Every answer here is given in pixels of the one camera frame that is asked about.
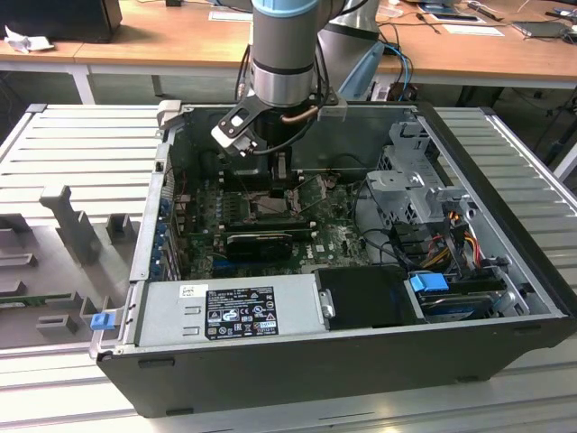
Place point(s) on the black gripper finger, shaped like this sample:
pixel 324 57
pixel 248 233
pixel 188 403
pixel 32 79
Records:
pixel 274 180

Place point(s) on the silver topped CPU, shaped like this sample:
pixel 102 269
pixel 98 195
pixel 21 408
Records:
pixel 266 205

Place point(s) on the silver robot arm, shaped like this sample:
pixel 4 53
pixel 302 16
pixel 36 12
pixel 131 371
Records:
pixel 281 85

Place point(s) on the CPU socket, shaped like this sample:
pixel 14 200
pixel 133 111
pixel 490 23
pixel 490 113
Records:
pixel 270 217

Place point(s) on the black RAM slot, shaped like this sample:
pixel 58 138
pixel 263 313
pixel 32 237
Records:
pixel 297 232
pixel 270 223

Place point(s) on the copper coloured tube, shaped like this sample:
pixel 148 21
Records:
pixel 297 118

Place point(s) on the round coin cell battery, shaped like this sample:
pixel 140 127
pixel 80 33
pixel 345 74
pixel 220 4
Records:
pixel 332 181

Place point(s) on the black graphics card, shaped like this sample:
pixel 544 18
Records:
pixel 257 248

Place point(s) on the green motherboard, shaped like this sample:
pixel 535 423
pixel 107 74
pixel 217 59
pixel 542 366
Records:
pixel 333 234

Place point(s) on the grey case latch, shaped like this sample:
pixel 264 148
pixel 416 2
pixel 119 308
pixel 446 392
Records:
pixel 169 113

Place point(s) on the grey metal drive cage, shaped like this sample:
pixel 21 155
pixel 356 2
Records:
pixel 392 185

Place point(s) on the white paper sheet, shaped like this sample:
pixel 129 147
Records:
pixel 473 30
pixel 225 15

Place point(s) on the black plastic shroud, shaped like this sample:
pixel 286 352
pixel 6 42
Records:
pixel 360 297

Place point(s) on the wooden desk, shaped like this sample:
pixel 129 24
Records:
pixel 135 40

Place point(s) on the grey power supply with label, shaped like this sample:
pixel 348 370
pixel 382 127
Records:
pixel 167 311

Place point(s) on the blue disk carrier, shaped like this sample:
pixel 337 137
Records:
pixel 426 284

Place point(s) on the black and grey PC case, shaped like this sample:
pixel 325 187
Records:
pixel 270 379

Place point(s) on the black phone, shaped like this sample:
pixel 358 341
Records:
pixel 455 17

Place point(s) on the hard disk drive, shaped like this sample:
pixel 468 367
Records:
pixel 451 309

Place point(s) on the blue plastic latch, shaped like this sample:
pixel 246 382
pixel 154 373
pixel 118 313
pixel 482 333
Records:
pixel 101 323

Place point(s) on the grey parts rack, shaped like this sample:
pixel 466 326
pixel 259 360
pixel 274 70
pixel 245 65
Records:
pixel 54 270

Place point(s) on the black computer box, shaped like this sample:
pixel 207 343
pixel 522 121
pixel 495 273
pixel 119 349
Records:
pixel 58 18

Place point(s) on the crumpled white paper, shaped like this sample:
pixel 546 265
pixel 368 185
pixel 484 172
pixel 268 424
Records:
pixel 27 43

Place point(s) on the green RAM stick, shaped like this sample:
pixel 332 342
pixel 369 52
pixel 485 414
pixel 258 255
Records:
pixel 36 297

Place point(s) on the dark notebook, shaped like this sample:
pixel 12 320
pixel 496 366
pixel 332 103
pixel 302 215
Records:
pixel 538 29

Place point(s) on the white camera on black bracket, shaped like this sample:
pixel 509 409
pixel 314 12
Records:
pixel 223 135

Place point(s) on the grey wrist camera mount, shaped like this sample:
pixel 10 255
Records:
pixel 331 113

